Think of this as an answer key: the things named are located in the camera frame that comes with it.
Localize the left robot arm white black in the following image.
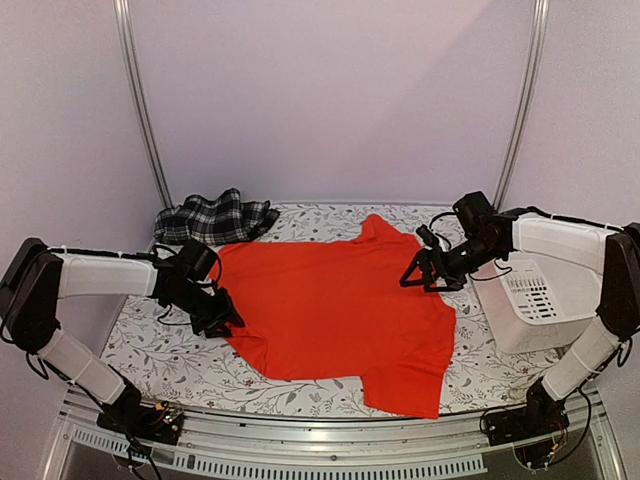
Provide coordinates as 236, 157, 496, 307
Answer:
1, 237, 244, 434

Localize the left aluminium frame post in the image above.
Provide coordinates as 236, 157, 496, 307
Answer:
113, 0, 173, 208

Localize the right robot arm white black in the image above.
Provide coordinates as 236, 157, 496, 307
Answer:
399, 191, 639, 436

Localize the red garment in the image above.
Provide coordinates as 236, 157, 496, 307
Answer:
220, 215, 456, 419

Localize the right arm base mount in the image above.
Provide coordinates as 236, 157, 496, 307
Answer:
479, 400, 570, 446

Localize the aluminium frame post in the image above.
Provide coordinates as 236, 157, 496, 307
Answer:
113, 0, 173, 208
492, 0, 550, 210

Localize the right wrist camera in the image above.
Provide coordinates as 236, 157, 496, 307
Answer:
416, 224, 443, 250

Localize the right aluminium frame post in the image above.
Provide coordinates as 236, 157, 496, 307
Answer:
492, 0, 550, 210

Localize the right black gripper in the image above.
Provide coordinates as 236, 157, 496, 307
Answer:
401, 235, 504, 292

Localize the white plastic laundry bin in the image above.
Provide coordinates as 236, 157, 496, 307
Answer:
472, 252, 602, 354

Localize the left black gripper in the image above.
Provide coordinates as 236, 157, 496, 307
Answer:
169, 282, 245, 338

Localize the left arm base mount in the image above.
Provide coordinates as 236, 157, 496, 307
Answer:
97, 396, 185, 445

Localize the black white plaid skirt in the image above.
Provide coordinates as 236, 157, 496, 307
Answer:
153, 188, 280, 246

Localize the front aluminium rail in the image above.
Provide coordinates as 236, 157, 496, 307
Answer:
42, 389, 631, 479

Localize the floral patterned table cloth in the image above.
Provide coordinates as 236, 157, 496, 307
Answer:
102, 204, 560, 418

